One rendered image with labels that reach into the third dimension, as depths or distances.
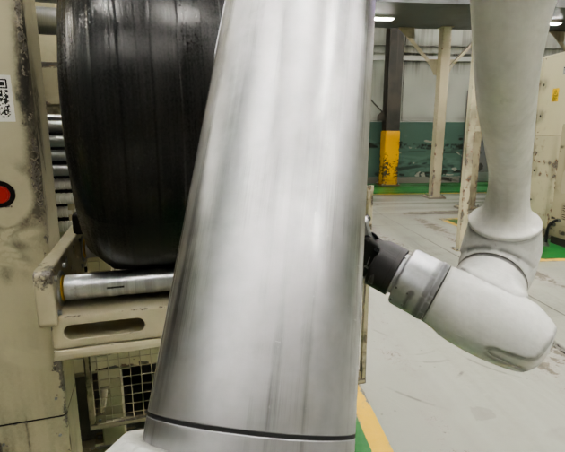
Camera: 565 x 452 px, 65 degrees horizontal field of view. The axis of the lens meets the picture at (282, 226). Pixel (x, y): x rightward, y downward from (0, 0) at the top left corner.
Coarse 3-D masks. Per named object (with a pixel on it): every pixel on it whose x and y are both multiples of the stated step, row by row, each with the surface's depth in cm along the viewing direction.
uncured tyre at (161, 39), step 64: (64, 0) 62; (128, 0) 61; (192, 0) 64; (64, 64) 60; (128, 64) 60; (192, 64) 62; (64, 128) 62; (128, 128) 61; (192, 128) 63; (128, 192) 64; (128, 256) 74
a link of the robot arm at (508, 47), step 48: (480, 0) 40; (528, 0) 38; (480, 48) 43; (528, 48) 41; (480, 96) 47; (528, 96) 45; (528, 144) 53; (528, 192) 63; (480, 240) 67; (528, 240) 64; (528, 288) 67
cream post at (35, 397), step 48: (0, 0) 71; (0, 48) 72; (0, 144) 75; (48, 144) 87; (48, 192) 84; (0, 240) 78; (48, 240) 81; (0, 288) 80; (0, 336) 81; (48, 336) 84; (0, 384) 83; (48, 384) 85; (0, 432) 84; (48, 432) 87
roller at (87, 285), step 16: (112, 272) 79; (128, 272) 79; (144, 272) 80; (160, 272) 80; (64, 288) 75; (80, 288) 76; (96, 288) 77; (112, 288) 78; (128, 288) 78; (144, 288) 79; (160, 288) 80
